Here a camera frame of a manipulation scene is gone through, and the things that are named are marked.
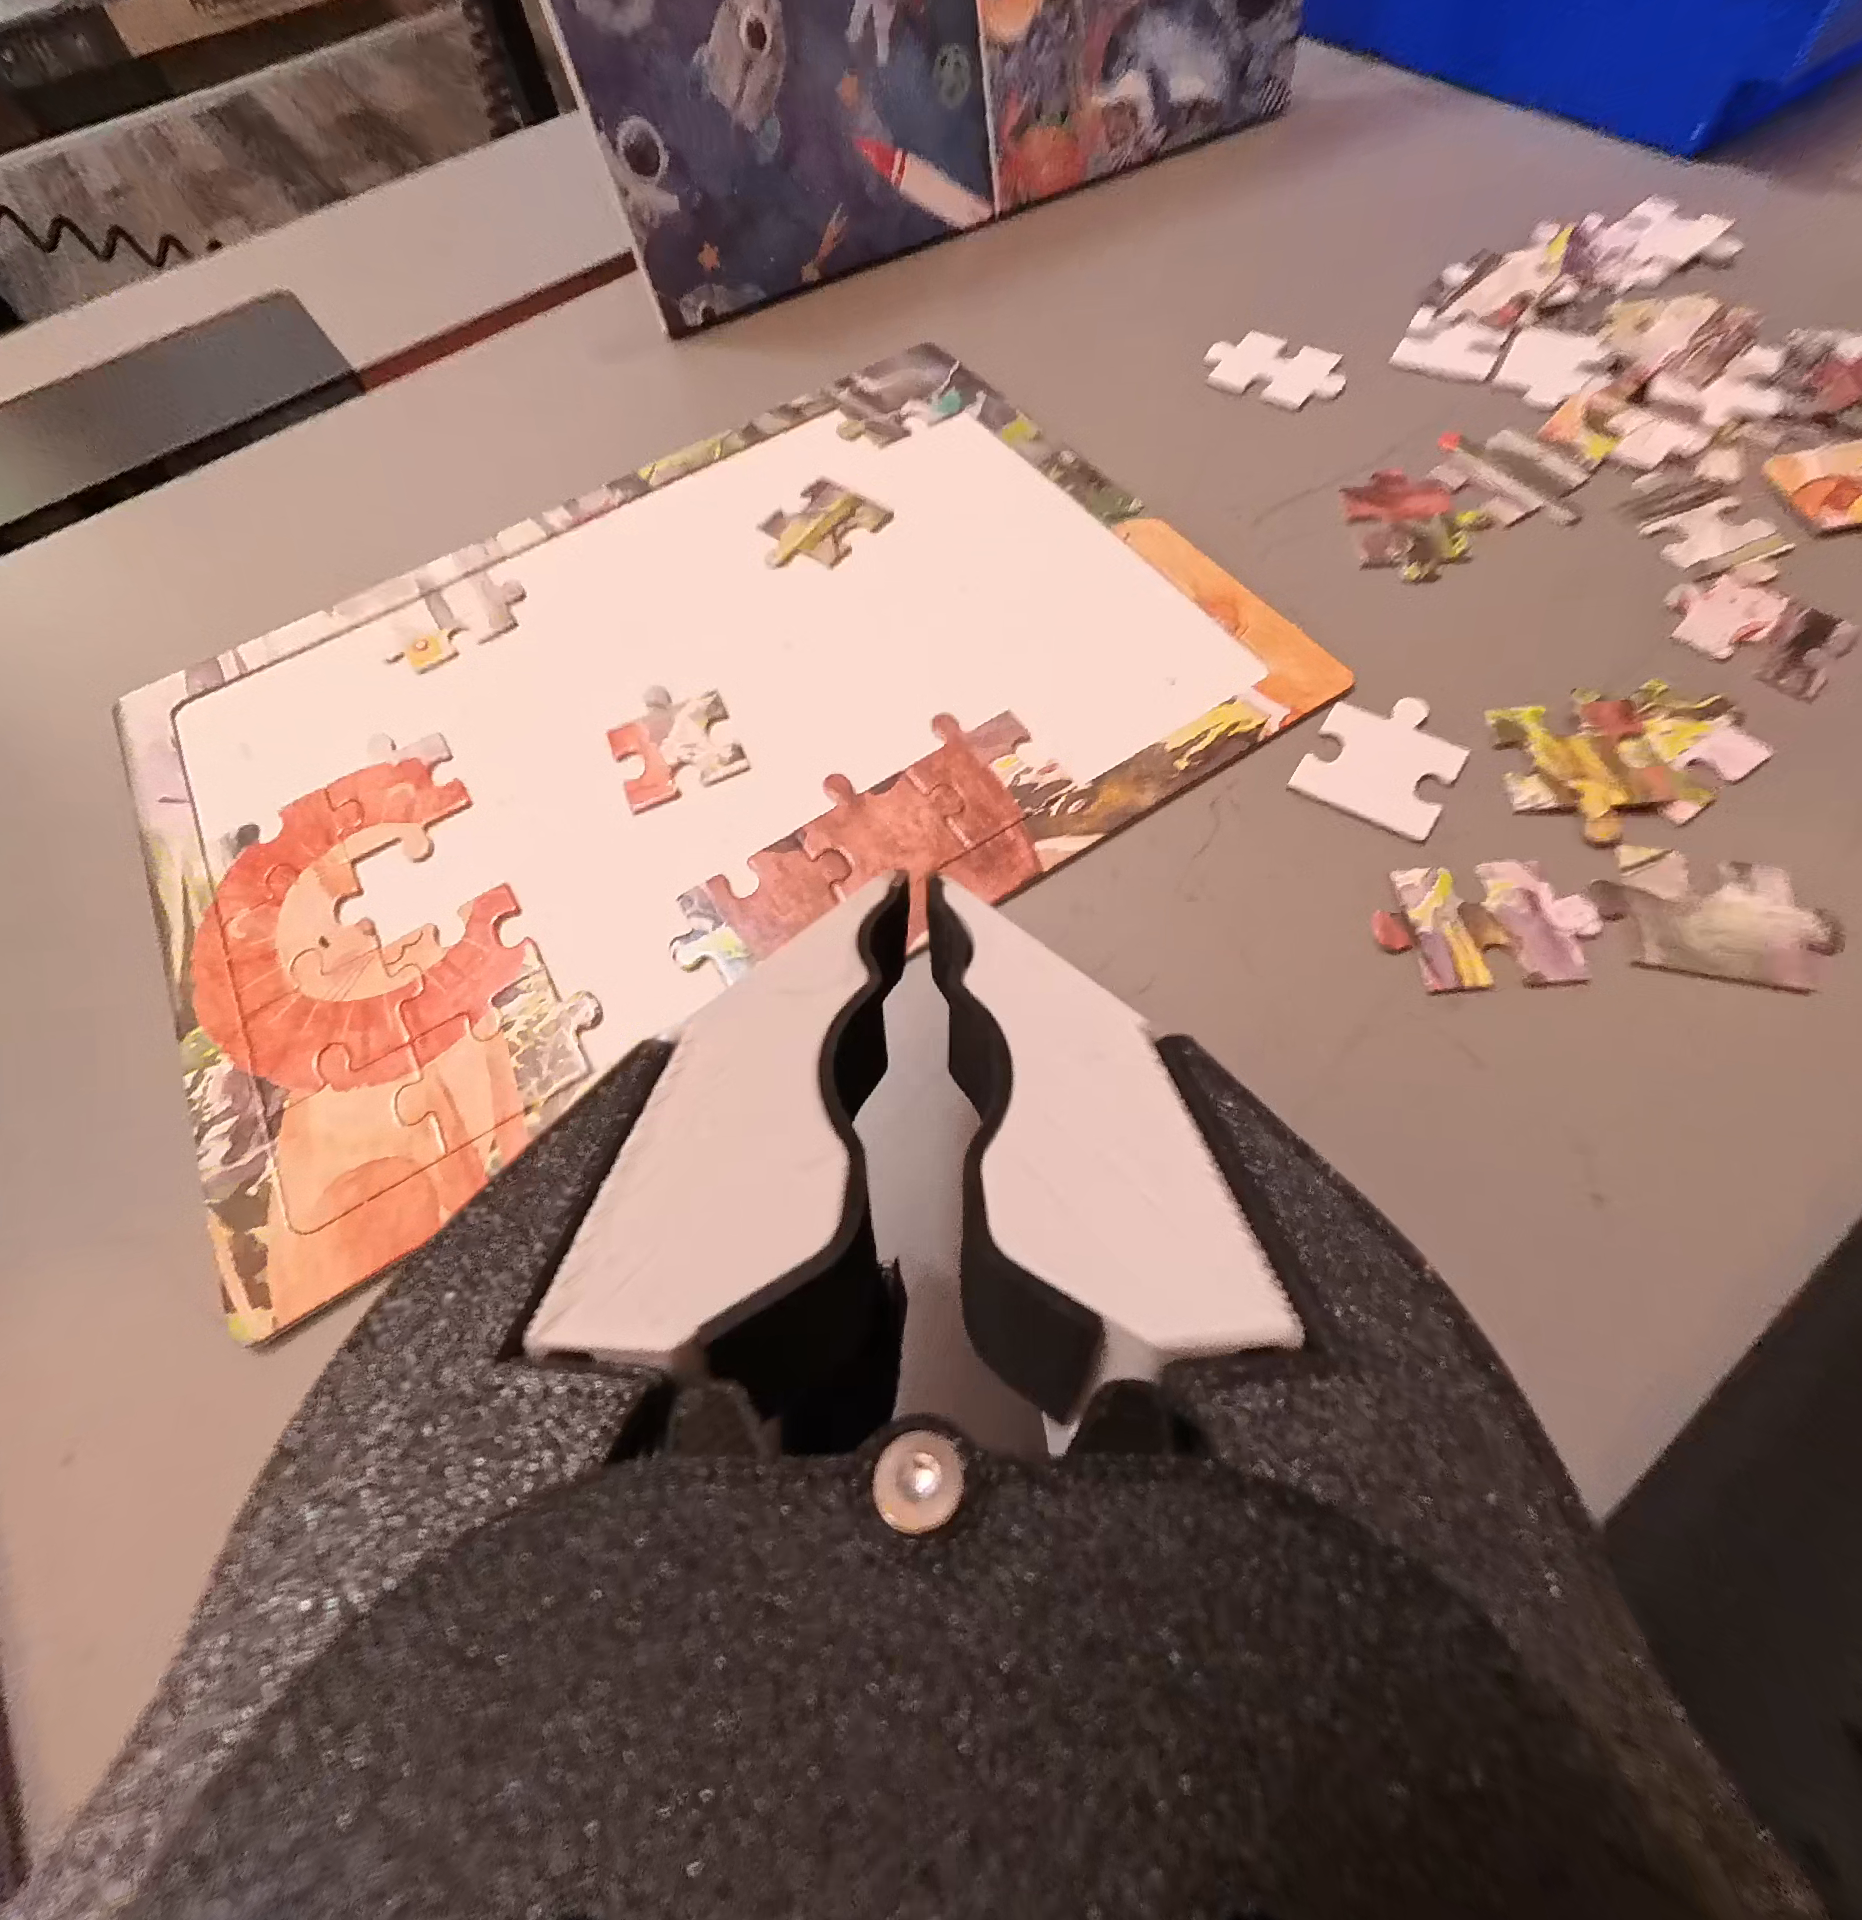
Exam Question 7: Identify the pile of puzzle pieces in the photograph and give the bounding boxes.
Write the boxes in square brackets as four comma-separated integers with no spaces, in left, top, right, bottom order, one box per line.
[1203,195,1862,1000]

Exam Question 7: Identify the black flat plate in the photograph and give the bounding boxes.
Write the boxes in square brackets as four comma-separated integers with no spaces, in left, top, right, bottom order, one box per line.
[0,292,368,544]

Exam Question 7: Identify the grey yellow-green puzzle piece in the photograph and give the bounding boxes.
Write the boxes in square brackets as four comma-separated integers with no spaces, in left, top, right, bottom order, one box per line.
[761,478,896,572]

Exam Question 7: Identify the lion jigsaw puzzle board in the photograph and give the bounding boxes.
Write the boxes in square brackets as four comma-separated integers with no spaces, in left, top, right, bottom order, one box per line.
[112,342,1355,1346]

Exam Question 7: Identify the illustrated puzzle box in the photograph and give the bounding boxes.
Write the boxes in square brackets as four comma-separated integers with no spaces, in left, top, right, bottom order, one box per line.
[542,0,1301,337]

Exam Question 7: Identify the orange puzzle piece grey knob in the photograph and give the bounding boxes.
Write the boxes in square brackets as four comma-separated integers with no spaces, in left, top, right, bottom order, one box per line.
[364,732,476,864]

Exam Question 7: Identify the whiskered orange puzzle piece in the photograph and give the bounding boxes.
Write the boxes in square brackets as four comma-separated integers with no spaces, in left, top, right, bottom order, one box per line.
[382,885,529,1036]

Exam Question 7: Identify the white table brown edge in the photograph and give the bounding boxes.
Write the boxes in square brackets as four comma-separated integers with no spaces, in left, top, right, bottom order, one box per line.
[0,113,638,438]

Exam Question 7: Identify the assembled lion puzzle pieces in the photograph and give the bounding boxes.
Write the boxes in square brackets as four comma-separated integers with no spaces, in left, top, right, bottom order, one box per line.
[182,732,604,1307]

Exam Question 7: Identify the assembled brown trunk puzzle pieces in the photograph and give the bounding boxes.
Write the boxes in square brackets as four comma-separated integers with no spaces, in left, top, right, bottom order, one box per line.
[667,712,1045,984]

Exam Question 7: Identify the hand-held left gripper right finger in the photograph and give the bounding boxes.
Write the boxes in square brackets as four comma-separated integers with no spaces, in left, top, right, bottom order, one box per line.
[929,873,1305,1423]

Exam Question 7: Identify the orange grey foliage puzzle piece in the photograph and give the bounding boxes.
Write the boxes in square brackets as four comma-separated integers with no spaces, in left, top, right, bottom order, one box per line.
[605,685,755,814]

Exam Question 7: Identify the grey desk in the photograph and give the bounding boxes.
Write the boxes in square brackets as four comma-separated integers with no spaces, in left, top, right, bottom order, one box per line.
[0,37,1862,1877]

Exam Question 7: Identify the yellow green dotted puzzle piece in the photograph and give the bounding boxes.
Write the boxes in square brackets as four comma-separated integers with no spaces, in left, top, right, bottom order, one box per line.
[1485,681,1774,844]

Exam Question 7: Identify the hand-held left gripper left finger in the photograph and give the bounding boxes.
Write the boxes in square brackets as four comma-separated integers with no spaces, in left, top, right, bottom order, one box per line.
[525,873,912,1423]

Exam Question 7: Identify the black studded rubber mat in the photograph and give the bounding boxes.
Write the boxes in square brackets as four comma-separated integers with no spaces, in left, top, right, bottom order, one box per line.
[1606,1199,1862,1920]

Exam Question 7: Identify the grey puzzle piece yellow dot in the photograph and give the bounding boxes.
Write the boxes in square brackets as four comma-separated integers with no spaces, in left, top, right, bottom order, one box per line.
[386,577,529,672]

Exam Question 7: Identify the blue plastic bin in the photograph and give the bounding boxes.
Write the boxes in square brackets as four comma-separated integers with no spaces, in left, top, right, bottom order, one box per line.
[1303,0,1862,159]

